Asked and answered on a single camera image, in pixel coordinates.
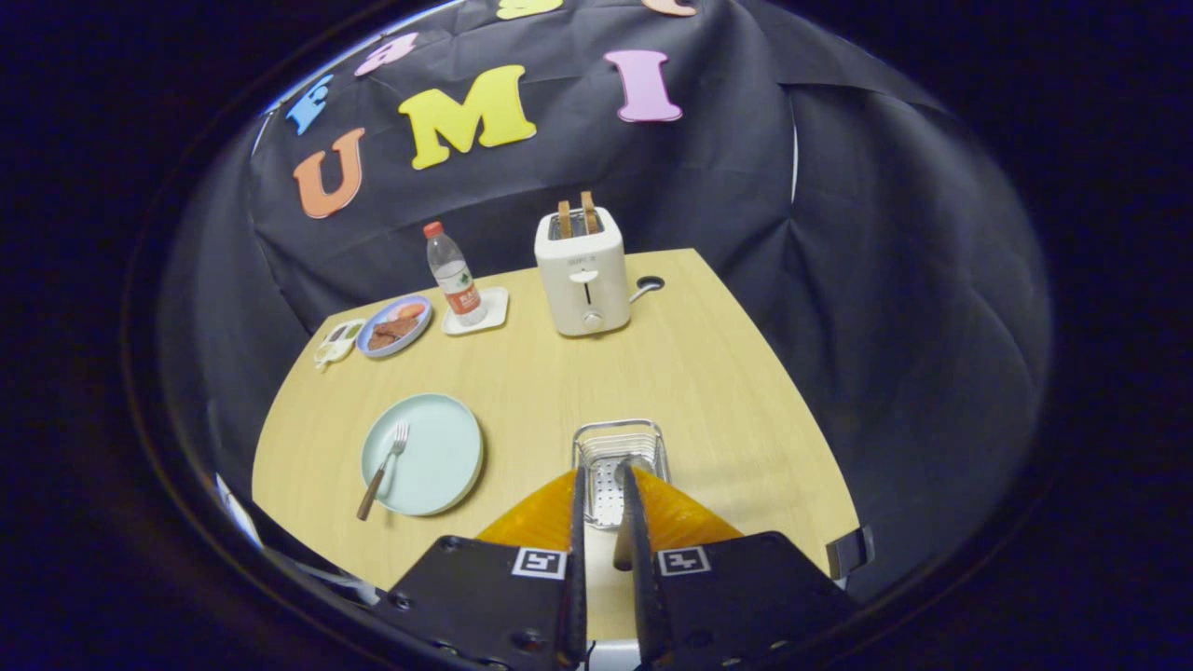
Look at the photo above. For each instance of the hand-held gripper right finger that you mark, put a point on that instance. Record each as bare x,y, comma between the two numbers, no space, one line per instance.
648,606

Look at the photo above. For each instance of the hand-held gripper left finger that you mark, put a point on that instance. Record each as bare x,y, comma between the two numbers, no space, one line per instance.
578,596

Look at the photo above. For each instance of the pale green plate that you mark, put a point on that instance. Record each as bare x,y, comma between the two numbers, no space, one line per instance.
438,457

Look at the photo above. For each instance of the grey metal table clamp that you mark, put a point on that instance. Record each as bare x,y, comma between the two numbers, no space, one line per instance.
848,552

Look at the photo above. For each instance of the white square coaster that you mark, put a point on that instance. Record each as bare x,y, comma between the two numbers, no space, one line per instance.
494,312

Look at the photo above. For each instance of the blue rimmed plate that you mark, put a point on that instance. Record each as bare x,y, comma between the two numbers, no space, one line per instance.
417,339

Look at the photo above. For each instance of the white toaster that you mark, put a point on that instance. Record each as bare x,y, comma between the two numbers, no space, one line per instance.
559,289

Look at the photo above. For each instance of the brown food slices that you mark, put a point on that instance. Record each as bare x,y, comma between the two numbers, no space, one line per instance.
391,329

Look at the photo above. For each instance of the clear water bottle red cap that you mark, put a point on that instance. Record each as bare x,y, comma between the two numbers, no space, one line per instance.
457,280

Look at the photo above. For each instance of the white compartment sauce dish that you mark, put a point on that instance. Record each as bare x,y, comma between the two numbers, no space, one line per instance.
337,345

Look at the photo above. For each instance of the white paper sheet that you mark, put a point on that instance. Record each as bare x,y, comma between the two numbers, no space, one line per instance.
238,511

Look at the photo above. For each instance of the black backdrop cloth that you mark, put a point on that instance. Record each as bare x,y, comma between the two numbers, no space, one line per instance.
885,326

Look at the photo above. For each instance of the brown toast slice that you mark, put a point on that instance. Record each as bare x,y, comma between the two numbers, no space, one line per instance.
589,212
565,222

